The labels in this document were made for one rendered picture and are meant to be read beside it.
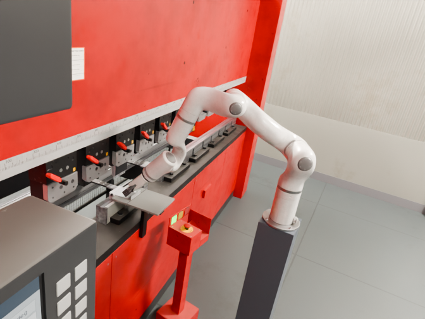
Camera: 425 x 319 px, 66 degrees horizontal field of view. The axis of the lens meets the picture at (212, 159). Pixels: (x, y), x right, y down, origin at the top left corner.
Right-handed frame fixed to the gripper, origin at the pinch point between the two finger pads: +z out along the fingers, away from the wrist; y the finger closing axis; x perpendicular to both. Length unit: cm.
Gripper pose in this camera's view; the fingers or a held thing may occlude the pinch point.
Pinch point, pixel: (129, 190)
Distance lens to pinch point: 172.9
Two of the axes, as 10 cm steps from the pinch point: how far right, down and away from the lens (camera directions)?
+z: -7.2, 5.2, 4.6
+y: -3.5, 3.1, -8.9
